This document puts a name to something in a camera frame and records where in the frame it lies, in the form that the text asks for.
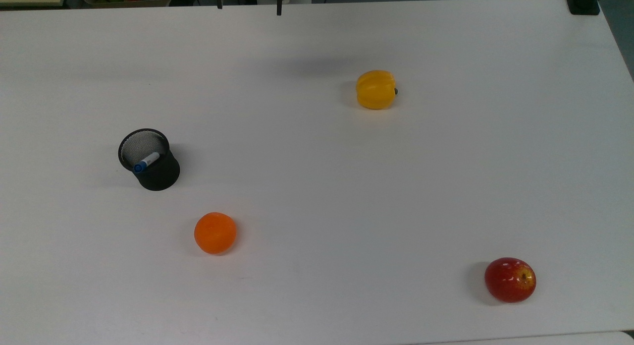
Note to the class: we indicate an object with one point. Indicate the black mesh pen cup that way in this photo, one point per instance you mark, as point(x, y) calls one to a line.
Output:
point(161, 174)

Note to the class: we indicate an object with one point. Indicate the orange fruit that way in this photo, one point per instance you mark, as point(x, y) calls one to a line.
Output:
point(215, 233)

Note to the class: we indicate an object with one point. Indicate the black clamp mount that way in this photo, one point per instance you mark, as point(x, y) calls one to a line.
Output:
point(583, 3)

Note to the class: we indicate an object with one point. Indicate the red apple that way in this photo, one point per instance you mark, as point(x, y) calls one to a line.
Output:
point(510, 280)

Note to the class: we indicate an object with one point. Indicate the blue and white marker pen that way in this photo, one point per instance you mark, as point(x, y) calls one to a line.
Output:
point(146, 162)

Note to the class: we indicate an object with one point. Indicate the yellow bell pepper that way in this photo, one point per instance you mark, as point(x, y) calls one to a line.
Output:
point(376, 89)

